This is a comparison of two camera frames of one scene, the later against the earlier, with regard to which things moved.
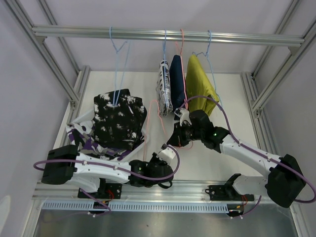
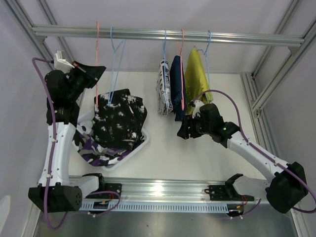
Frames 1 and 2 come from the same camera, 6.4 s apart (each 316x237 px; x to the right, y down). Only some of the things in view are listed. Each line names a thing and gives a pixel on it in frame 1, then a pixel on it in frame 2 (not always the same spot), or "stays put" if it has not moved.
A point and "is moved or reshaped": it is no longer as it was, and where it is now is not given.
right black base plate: [228, 193] stays put
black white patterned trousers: [119, 119] stays put
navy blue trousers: [177, 83] stays put
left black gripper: [154, 158] → [88, 72]
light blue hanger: [164, 44] stays put
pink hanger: [183, 70] is moved or reshaped
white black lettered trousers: [163, 89] stays put
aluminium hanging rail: [44, 31] stays put
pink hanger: [164, 127] → [97, 60]
